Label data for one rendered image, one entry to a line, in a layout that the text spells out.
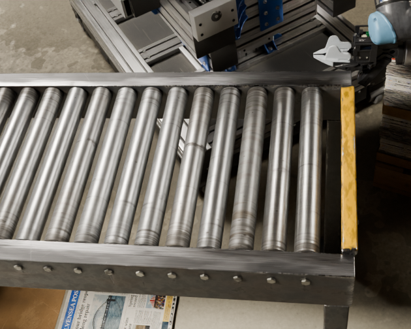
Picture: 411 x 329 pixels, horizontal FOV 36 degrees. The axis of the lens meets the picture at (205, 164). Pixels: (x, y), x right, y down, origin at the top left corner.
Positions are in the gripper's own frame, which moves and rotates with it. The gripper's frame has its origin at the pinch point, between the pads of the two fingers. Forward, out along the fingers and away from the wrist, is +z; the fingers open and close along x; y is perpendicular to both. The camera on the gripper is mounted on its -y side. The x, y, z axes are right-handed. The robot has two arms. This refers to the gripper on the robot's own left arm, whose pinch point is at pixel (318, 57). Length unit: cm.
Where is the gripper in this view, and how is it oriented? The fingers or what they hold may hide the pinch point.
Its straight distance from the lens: 165.0
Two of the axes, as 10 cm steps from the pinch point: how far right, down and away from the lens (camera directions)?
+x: -1.3, 7.8, -6.1
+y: -1.3, -6.2, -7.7
